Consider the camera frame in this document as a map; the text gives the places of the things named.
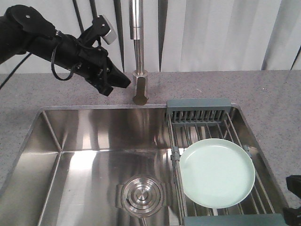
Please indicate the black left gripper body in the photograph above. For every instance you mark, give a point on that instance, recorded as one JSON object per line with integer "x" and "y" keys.
{"x": 90, "y": 63}

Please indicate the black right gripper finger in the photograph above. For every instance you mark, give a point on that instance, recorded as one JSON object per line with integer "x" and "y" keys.
{"x": 294, "y": 184}
{"x": 292, "y": 216}

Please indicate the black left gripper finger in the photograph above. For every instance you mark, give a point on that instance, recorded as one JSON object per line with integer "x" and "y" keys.
{"x": 116, "y": 78}
{"x": 102, "y": 87}

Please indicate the light green round plate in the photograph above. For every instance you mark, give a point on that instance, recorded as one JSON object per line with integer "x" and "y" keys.
{"x": 216, "y": 173}

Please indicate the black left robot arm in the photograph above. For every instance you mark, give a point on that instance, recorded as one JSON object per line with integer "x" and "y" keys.
{"x": 23, "y": 29}

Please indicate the grey sink dish rack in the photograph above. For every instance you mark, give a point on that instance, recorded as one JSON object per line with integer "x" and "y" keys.
{"x": 192, "y": 120}

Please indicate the stainless steel faucet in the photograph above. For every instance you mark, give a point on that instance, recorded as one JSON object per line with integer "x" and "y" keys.
{"x": 140, "y": 75}

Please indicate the white pleated curtain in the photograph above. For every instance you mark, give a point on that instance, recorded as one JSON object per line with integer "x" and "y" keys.
{"x": 194, "y": 35}

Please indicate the stainless steel sink basin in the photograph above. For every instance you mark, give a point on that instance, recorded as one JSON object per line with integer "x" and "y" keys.
{"x": 72, "y": 160}

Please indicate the metal sink drain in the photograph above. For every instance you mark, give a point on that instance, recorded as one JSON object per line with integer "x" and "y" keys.
{"x": 141, "y": 197}

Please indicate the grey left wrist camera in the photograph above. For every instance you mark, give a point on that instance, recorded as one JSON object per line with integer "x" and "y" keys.
{"x": 109, "y": 35}

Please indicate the black left camera bracket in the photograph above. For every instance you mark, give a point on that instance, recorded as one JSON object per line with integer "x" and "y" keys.
{"x": 92, "y": 34}

